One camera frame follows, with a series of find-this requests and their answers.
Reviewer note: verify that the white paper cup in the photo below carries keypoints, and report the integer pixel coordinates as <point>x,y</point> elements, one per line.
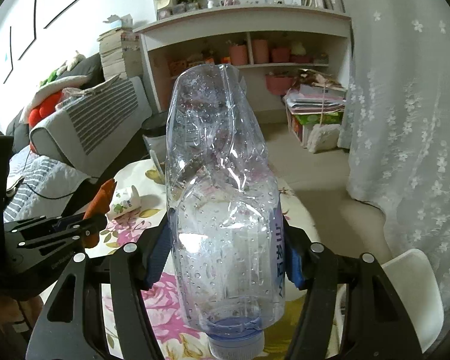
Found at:
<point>123,201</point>

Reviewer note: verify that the stack of books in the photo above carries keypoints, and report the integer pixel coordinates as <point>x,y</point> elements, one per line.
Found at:
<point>120,53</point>

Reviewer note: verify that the stack of magazines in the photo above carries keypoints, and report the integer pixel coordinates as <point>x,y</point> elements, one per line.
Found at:
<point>315,98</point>

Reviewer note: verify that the floral tablecloth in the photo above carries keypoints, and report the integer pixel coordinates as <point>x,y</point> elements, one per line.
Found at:
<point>175,339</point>

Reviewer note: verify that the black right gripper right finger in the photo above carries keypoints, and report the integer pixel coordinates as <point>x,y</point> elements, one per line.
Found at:
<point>377,325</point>

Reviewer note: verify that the crushed clear plastic bottle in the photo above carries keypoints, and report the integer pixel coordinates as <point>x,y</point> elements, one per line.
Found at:
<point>224,212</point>

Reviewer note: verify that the grey striped sofa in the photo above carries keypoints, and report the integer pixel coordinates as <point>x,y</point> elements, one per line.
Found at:
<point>57,166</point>

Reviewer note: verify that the white lace curtain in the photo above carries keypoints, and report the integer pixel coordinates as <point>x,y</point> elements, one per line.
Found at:
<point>397,124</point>

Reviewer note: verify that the white fluffy cushion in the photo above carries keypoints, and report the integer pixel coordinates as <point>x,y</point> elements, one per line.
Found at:
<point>323,137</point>

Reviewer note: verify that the white trash bin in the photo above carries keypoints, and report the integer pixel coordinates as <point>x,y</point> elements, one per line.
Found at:
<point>412,277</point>

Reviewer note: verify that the red plush toy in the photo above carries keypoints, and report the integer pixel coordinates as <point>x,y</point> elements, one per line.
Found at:
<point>45,109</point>

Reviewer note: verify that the white bookshelf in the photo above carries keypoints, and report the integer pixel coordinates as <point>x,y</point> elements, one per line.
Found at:
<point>268,40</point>

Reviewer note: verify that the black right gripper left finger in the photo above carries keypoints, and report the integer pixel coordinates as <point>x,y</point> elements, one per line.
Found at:
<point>71,324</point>

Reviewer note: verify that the orange peel piece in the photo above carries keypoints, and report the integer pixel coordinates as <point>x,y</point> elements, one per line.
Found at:
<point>99,205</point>

